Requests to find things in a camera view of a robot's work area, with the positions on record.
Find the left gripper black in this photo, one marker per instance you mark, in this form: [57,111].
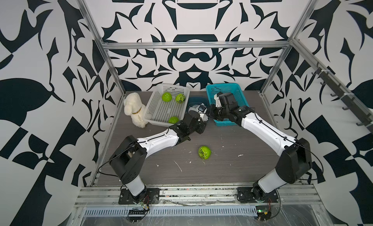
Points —
[201,127]

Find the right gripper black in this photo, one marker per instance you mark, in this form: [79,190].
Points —
[212,109]

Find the green custard apple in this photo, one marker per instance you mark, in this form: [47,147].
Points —
[173,120]
[180,98]
[167,97]
[204,152]

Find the white foam net sleeve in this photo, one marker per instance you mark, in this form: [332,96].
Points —
[202,111]

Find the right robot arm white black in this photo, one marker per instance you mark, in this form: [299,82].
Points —
[294,154]

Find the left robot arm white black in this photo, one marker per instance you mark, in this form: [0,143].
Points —
[128,159]

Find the dark blue plastic tub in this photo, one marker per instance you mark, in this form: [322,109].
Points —
[196,101]

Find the white perforated plastic basket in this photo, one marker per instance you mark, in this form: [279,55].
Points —
[158,112]

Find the teal perforated plastic basket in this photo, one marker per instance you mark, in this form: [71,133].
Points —
[226,88]

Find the white plush dog toy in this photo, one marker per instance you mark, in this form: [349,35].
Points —
[134,108]

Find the right green circuit board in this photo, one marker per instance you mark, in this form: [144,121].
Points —
[263,213]

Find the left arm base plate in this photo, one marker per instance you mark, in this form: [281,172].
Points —
[147,196]

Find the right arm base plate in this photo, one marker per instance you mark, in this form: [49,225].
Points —
[255,195]

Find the black wall hook rail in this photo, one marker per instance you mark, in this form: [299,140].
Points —
[341,92]

